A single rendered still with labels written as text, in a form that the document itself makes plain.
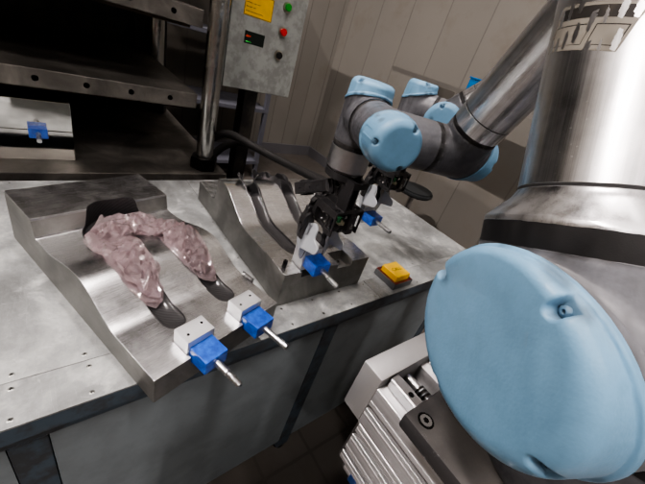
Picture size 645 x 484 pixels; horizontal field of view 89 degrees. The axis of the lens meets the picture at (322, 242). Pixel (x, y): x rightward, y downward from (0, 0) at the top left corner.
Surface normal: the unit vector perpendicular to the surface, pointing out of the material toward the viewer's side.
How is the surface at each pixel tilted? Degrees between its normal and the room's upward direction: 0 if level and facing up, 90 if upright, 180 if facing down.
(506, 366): 97
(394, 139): 91
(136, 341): 0
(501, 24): 90
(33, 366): 0
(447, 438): 0
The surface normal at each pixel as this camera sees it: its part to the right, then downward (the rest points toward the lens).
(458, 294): -0.95, 0.00
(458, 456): 0.28, -0.82
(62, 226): 0.81, 0.35
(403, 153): 0.19, 0.57
